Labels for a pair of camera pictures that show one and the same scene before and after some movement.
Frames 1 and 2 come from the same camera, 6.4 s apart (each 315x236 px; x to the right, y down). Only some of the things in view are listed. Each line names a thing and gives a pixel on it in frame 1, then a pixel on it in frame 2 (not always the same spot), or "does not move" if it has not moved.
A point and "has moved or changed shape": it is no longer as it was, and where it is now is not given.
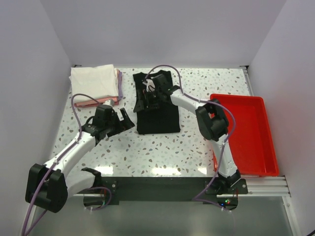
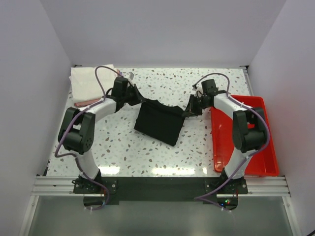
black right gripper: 140,105 -> 191,109
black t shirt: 153,117 has moved or changed shape
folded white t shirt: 99,82 does not move
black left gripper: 126,124 -> 139,99
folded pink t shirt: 115,100 does not move
